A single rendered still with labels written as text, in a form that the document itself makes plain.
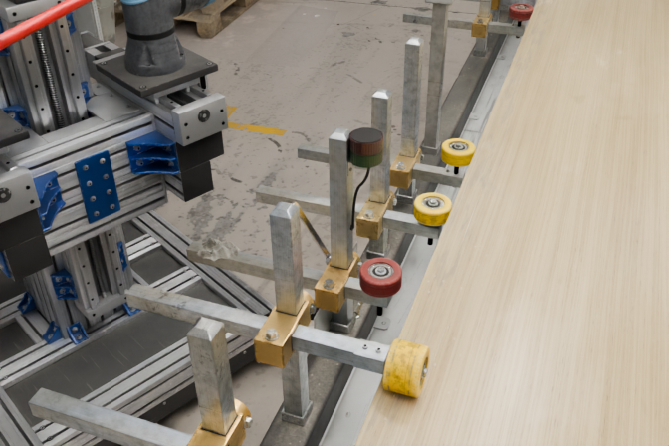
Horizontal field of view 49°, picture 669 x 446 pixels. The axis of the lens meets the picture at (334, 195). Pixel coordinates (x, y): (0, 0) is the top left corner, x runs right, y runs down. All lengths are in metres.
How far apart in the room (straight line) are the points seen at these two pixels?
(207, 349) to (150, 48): 1.06
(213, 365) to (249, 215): 2.19
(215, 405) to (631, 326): 0.73
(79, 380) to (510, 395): 1.39
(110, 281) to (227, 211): 1.04
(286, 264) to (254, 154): 2.41
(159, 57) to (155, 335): 0.88
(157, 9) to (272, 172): 1.68
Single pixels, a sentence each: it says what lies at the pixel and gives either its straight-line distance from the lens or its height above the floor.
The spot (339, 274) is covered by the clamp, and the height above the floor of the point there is 0.87.
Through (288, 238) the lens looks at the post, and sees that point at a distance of 1.12.
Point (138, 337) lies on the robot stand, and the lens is 2.34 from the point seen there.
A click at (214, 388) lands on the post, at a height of 1.06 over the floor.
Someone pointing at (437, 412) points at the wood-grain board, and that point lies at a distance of 1.18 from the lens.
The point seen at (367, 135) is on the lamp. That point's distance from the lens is 1.29.
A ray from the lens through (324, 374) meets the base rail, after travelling 1.49.
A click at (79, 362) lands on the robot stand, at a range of 2.32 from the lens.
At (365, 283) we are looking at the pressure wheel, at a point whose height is 0.90.
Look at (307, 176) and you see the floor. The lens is 3.35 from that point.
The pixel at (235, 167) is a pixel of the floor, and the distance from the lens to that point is 3.45.
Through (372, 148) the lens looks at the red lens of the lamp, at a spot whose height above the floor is 1.16.
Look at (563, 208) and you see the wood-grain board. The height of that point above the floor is 0.90.
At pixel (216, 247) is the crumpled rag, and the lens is 1.53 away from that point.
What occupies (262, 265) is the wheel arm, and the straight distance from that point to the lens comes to 1.50.
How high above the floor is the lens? 1.80
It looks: 34 degrees down
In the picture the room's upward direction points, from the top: 1 degrees counter-clockwise
